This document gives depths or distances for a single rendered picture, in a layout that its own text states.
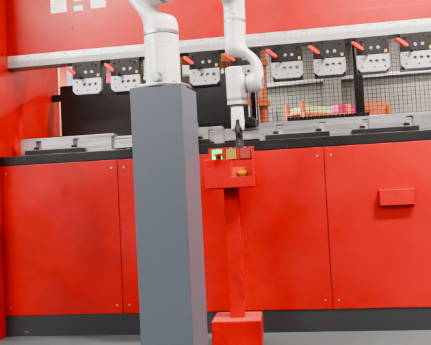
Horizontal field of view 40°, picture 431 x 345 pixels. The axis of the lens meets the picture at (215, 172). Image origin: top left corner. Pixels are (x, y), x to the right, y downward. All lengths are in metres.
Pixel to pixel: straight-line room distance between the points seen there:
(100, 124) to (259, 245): 1.35
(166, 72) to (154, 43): 0.11
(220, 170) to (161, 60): 0.62
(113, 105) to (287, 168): 1.30
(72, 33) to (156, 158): 1.35
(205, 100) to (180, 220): 1.62
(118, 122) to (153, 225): 1.68
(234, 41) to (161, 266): 1.01
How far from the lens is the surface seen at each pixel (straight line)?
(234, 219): 2.49
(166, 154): 1.94
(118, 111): 3.57
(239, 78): 2.43
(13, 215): 3.06
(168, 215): 1.93
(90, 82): 3.06
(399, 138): 2.75
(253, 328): 2.46
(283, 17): 2.95
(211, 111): 3.44
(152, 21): 2.06
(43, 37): 3.21
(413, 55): 2.93
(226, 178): 2.44
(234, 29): 2.49
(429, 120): 2.91
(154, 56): 2.03
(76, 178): 2.92
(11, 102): 3.26
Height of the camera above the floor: 0.62
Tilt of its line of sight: 3 degrees up
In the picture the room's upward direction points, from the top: 3 degrees counter-clockwise
